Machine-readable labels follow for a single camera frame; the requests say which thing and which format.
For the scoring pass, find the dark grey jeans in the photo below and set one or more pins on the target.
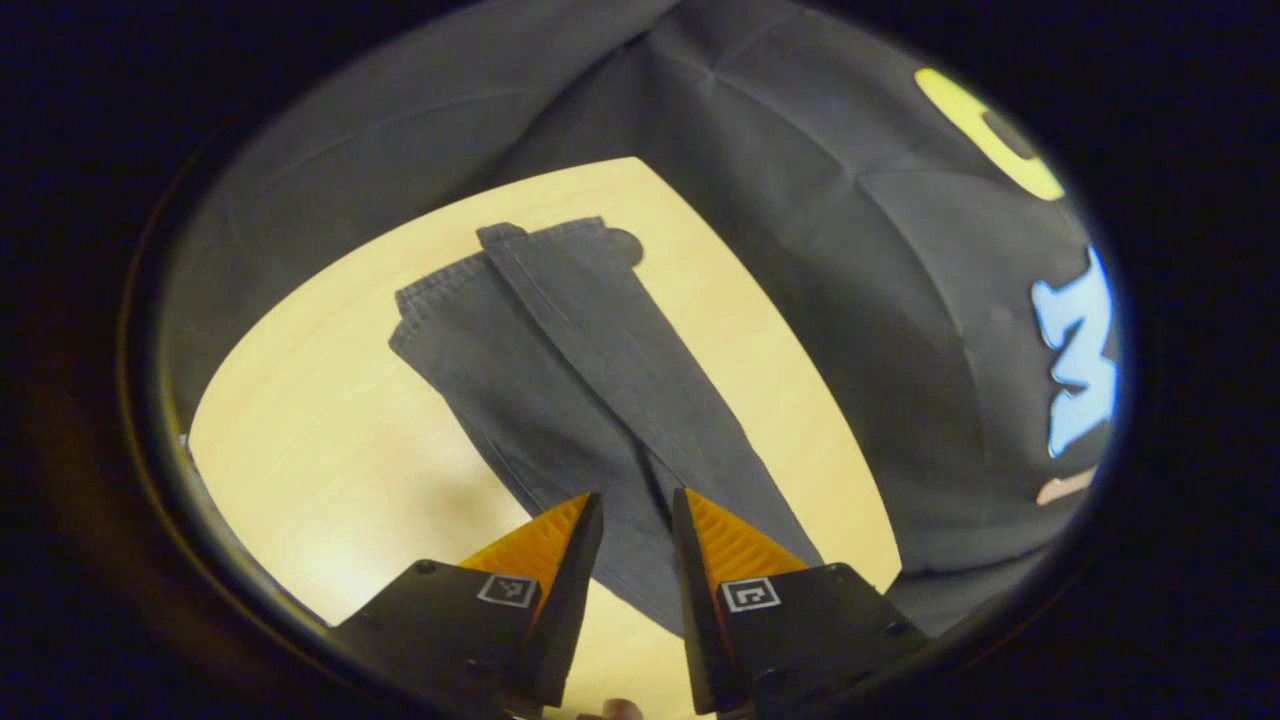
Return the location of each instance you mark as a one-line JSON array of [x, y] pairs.
[[580, 380]]

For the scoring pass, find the black backdrop cloth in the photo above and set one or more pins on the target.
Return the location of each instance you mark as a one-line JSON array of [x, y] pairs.
[[800, 250]]

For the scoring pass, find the black round table grommet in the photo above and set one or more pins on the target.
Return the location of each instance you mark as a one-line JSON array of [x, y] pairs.
[[628, 245]]

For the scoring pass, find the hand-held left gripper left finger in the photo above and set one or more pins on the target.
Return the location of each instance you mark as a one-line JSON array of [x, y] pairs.
[[570, 600]]

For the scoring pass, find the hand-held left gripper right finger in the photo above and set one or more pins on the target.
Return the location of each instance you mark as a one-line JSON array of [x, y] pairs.
[[695, 610]]

